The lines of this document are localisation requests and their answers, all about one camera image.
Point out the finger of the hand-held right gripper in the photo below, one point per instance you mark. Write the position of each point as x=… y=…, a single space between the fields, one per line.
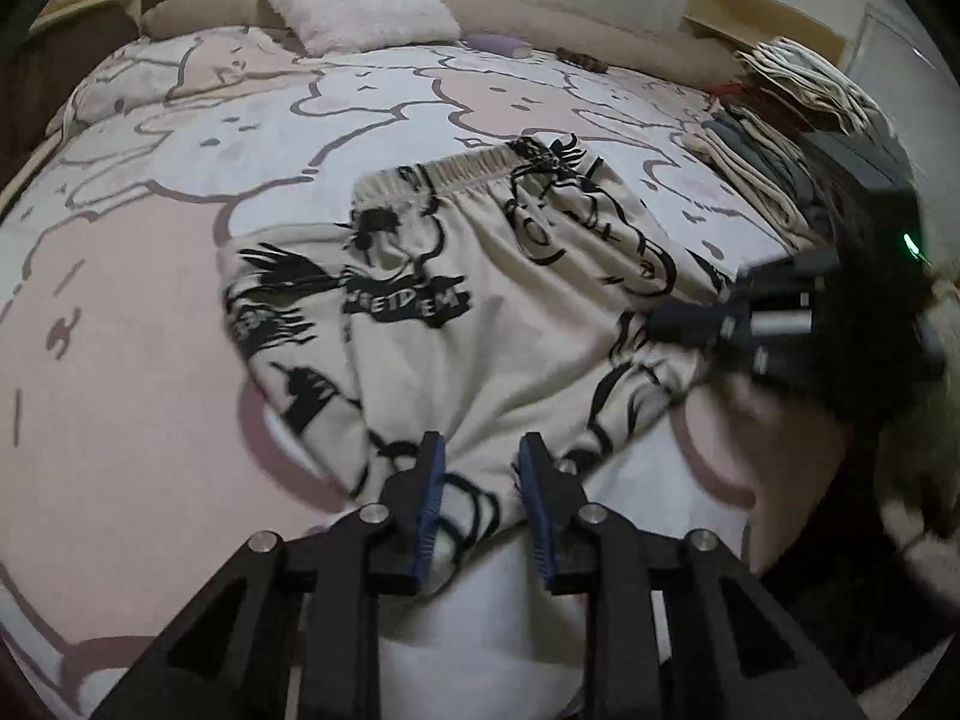
x=690 y=322

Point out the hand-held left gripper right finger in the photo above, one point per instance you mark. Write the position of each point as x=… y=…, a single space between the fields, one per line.
x=538 y=517

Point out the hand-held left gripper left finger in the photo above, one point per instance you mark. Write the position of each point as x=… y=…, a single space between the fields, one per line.
x=429 y=514

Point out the white black printed shorts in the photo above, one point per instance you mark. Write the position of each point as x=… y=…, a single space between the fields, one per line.
x=450 y=315

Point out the stack of folded clothes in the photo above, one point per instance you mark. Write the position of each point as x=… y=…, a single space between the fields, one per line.
x=757 y=157

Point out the brown scrunchie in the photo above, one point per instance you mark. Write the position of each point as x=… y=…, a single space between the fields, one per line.
x=585 y=58

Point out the bear printed bed sheet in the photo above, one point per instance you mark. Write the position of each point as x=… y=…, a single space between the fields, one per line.
x=150 y=390

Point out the cream wooden shelf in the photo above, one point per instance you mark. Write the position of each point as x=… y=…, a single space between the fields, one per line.
x=757 y=11

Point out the purple book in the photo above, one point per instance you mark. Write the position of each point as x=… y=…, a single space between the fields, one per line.
x=491 y=43

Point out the white fluffy pillow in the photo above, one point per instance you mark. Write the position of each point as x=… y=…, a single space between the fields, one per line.
x=360 y=0

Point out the bear printed pillow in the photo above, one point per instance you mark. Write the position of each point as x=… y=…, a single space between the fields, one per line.
x=112 y=82

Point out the brown cushion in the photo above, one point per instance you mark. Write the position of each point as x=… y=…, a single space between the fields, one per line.
x=45 y=75

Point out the wooden headboard shelf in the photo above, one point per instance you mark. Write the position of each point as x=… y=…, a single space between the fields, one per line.
x=82 y=4

